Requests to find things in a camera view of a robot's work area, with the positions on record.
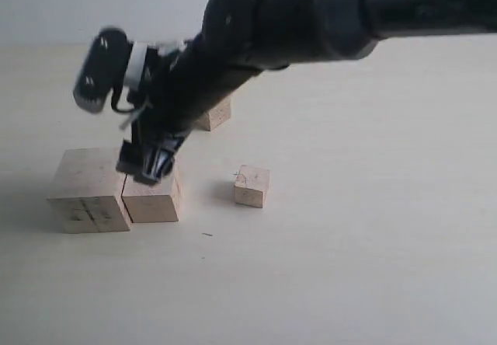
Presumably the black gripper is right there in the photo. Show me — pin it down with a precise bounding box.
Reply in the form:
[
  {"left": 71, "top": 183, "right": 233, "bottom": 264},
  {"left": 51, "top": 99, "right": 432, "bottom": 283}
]
[{"left": 116, "top": 37, "right": 262, "bottom": 185}]

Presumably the second largest wooden cube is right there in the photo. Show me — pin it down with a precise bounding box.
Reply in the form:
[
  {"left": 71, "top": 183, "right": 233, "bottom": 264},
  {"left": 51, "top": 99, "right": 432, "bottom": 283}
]
[{"left": 122, "top": 166, "right": 182, "bottom": 223}]

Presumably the third largest wooden cube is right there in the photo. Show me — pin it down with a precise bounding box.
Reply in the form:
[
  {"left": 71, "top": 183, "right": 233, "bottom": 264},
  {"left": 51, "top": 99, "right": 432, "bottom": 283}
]
[{"left": 196, "top": 97, "right": 231, "bottom": 131}]

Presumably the smallest wooden cube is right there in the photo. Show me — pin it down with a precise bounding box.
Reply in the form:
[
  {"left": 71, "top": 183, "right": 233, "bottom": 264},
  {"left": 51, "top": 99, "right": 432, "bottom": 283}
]
[{"left": 234, "top": 165, "right": 270, "bottom": 208}]

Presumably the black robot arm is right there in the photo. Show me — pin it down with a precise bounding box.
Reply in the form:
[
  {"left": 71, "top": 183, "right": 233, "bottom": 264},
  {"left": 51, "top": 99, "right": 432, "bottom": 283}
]
[{"left": 116, "top": 0, "right": 496, "bottom": 186}]

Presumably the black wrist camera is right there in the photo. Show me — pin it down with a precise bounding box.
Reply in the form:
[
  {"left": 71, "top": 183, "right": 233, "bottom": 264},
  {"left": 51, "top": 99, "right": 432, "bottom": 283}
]
[{"left": 72, "top": 26, "right": 156, "bottom": 115}]

